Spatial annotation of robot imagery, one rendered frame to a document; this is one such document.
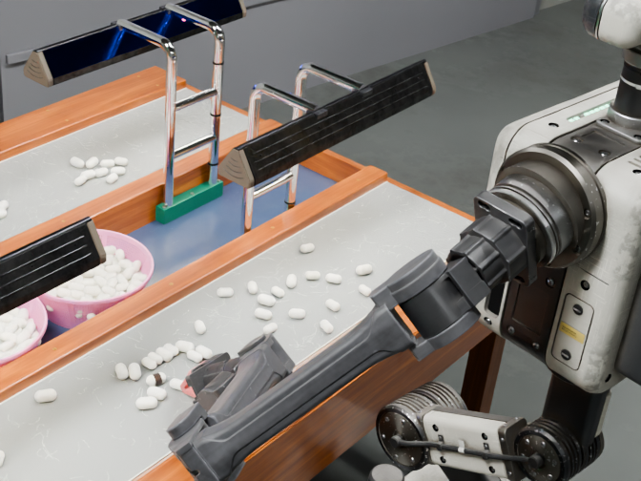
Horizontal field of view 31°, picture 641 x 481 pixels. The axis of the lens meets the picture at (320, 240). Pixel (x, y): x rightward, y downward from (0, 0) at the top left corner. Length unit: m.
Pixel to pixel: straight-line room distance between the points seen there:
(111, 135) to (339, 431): 1.10
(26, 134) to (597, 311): 1.72
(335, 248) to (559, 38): 3.51
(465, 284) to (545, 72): 4.13
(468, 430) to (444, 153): 2.74
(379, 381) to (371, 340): 0.83
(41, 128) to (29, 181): 0.22
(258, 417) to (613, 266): 0.49
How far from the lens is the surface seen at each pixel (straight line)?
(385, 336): 1.44
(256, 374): 1.81
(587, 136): 1.60
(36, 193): 2.73
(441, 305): 1.42
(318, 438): 2.17
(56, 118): 3.00
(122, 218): 2.67
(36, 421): 2.10
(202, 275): 2.41
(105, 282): 2.43
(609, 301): 1.56
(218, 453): 1.50
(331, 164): 2.96
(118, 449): 2.04
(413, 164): 4.52
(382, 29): 5.24
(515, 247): 1.46
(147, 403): 2.10
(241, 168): 2.16
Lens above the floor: 2.13
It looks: 32 degrees down
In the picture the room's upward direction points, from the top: 6 degrees clockwise
